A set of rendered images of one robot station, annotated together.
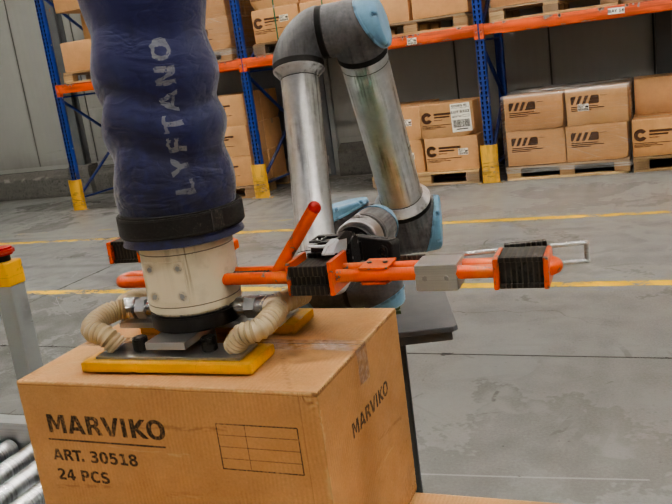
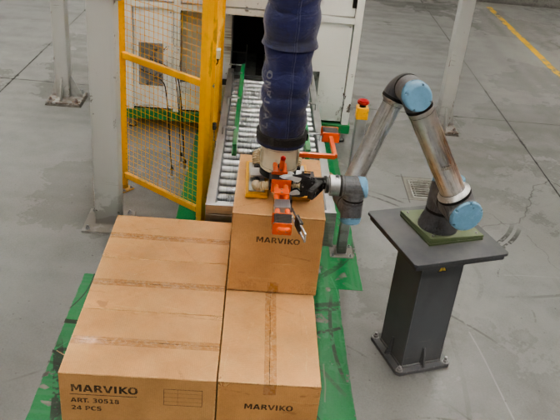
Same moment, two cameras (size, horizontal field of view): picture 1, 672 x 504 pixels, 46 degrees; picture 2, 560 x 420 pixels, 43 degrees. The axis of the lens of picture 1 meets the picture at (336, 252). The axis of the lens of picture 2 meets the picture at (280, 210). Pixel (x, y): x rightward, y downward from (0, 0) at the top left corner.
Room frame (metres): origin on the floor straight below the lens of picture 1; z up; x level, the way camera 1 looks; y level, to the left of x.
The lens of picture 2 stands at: (0.17, -2.39, 2.44)
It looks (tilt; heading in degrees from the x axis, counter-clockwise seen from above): 29 degrees down; 64
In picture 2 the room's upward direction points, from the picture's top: 6 degrees clockwise
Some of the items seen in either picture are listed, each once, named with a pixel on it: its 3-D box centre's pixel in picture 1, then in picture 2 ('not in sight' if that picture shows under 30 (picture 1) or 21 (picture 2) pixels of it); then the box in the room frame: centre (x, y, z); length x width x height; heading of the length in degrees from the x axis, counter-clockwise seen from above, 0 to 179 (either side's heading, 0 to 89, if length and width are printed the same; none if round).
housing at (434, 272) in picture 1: (440, 272); (282, 207); (1.25, -0.16, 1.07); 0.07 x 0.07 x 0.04; 69
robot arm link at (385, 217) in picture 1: (371, 230); (352, 187); (1.62, -0.08, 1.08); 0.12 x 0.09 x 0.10; 159
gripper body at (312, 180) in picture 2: (342, 251); (313, 183); (1.47, -0.01, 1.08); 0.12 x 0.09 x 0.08; 159
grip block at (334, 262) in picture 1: (317, 273); (280, 182); (1.33, 0.04, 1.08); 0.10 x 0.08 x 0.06; 159
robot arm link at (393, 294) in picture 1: (376, 281); (350, 209); (1.63, -0.08, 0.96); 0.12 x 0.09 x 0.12; 76
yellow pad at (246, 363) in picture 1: (175, 349); (257, 176); (1.33, 0.30, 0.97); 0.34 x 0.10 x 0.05; 69
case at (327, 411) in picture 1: (230, 438); (276, 221); (1.43, 0.25, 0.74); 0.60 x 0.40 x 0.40; 67
